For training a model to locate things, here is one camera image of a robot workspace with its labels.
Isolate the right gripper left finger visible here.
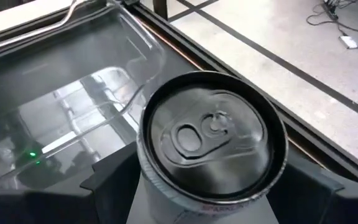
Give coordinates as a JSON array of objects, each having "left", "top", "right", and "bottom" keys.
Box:
[{"left": 0, "top": 141, "right": 142, "bottom": 224}]

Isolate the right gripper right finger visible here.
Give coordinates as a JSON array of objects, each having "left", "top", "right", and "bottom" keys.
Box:
[{"left": 267, "top": 147, "right": 358, "bottom": 224}]

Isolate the black-top silver soda can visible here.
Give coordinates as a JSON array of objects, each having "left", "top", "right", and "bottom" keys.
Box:
[{"left": 136, "top": 70, "right": 289, "bottom": 224}]

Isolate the clear plastic bin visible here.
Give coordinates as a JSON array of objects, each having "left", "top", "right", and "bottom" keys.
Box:
[{"left": 0, "top": 0, "right": 167, "bottom": 190}]

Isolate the white power adapter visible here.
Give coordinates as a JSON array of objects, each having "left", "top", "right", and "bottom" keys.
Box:
[{"left": 339, "top": 35, "right": 358, "bottom": 50}]

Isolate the black power strip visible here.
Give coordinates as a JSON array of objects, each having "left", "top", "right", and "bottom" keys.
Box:
[{"left": 321, "top": 0, "right": 341, "bottom": 19}]

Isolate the black adapter cable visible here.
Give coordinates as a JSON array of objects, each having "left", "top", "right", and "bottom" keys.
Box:
[{"left": 305, "top": 0, "right": 358, "bottom": 57}]

